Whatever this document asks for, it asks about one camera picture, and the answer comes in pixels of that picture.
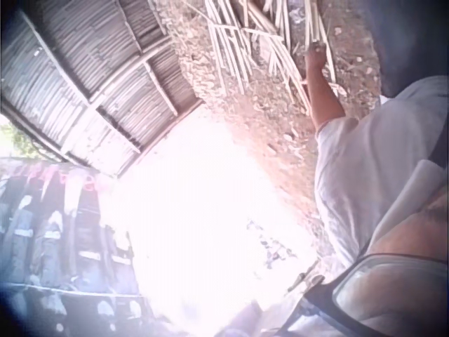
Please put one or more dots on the heap of split bamboo strips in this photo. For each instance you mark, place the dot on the heap of split bamboo strips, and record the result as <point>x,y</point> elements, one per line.
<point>256,38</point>

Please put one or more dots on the pale bamboo strip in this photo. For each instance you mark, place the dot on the pale bamboo strip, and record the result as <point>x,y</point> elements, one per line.
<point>317,26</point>

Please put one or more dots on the person's left hand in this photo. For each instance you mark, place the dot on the person's left hand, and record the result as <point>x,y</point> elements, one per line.
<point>314,54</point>

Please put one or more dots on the woven bamboo panel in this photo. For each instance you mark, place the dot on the woven bamboo panel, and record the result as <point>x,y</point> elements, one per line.
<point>91,84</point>

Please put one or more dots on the row of hanging clothes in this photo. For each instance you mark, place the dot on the row of hanging clothes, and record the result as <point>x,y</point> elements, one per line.
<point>59,242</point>

